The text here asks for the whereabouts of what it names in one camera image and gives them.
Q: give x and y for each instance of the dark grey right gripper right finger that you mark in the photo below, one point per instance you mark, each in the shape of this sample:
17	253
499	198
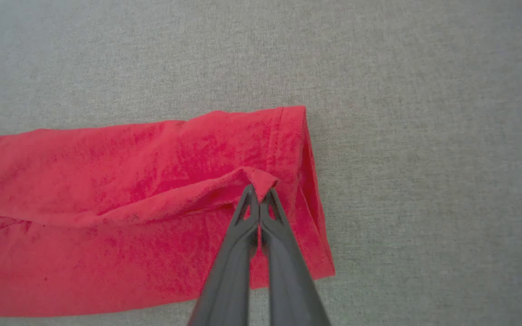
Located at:
288	280

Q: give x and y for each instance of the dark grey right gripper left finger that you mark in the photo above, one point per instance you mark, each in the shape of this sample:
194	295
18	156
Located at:
229	271

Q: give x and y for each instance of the red and white jersey shirt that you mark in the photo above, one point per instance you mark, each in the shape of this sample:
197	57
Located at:
84	181

